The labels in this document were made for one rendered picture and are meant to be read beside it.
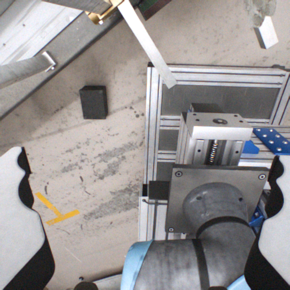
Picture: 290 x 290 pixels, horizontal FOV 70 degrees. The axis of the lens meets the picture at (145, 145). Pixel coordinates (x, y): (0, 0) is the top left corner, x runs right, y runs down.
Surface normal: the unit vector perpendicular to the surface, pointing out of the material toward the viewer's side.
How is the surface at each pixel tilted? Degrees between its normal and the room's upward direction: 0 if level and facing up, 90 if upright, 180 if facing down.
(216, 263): 74
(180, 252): 92
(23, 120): 0
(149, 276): 64
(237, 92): 0
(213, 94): 0
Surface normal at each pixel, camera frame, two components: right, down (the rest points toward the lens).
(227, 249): -0.11, -0.91
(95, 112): -0.02, 0.50
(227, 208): 0.02, -0.68
